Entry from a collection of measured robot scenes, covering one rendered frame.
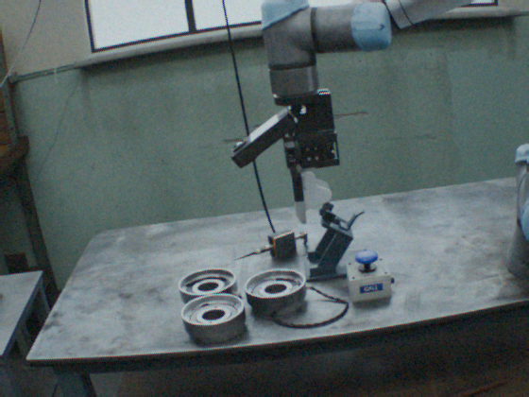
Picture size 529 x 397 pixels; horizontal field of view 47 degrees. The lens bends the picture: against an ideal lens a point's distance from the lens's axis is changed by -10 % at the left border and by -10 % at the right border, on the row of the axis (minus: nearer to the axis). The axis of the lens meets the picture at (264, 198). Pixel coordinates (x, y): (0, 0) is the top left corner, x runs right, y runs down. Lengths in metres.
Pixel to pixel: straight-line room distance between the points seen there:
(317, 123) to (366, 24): 0.18
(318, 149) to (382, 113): 1.72
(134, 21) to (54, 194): 0.83
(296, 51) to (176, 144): 1.80
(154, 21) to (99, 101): 0.40
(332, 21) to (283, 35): 0.08
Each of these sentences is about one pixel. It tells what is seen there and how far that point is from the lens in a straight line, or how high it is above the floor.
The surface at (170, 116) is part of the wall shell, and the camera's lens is 2.72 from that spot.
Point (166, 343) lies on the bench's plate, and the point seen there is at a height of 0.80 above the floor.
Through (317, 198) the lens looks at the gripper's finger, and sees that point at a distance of 1.06.
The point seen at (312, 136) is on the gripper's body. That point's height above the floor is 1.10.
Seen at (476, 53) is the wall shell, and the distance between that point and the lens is 2.80.
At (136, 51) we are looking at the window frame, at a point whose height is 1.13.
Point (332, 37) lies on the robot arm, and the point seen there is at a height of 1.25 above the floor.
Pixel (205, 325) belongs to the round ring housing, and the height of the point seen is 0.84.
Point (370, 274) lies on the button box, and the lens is 1.13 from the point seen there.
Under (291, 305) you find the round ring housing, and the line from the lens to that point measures 1.12.
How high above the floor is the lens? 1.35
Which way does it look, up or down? 19 degrees down
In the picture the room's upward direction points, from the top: 8 degrees counter-clockwise
